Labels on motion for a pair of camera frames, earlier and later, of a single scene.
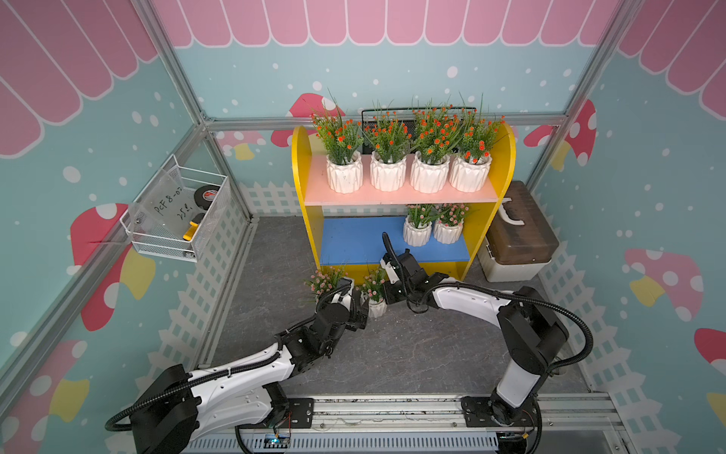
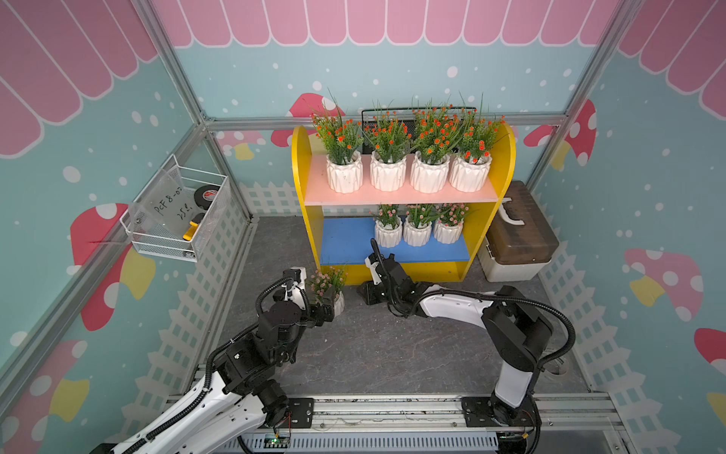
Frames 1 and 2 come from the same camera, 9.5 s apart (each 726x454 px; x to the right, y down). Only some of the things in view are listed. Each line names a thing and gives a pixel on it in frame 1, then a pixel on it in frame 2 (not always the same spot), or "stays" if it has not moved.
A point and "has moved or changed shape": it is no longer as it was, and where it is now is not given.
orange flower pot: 389,139 stays
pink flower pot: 449,221 stays
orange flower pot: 434,131 stays
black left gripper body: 353,323 → 311,317
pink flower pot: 372,288 has moved or changed shape
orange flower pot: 340,140 stays
